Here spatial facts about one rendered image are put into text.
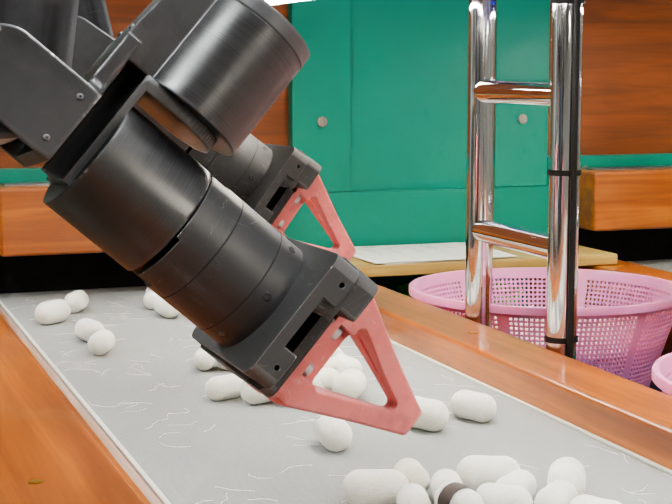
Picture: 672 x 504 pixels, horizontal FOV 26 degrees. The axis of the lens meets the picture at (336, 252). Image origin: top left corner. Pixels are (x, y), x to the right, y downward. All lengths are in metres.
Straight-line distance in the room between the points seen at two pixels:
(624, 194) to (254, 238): 1.13
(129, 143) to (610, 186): 1.16
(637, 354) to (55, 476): 0.70
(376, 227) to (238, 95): 1.04
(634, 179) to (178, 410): 0.84
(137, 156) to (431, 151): 1.10
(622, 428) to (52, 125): 0.47
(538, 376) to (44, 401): 0.34
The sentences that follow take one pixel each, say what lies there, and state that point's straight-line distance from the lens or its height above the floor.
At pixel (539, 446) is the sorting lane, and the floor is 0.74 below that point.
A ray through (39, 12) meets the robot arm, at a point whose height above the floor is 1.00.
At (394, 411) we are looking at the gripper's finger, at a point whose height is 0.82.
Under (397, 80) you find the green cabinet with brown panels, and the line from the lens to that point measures 1.68.
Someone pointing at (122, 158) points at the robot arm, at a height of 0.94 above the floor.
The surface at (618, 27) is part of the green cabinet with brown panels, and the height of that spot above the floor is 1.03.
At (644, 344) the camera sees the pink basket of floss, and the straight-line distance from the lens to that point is 1.36.
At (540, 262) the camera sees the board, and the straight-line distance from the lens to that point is 1.58.
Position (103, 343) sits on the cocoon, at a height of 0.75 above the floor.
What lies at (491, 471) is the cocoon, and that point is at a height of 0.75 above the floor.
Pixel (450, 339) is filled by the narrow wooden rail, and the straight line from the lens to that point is 1.17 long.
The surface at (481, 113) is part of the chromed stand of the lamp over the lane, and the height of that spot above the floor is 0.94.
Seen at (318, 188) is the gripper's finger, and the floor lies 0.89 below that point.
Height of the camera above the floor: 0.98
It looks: 7 degrees down
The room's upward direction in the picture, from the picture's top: straight up
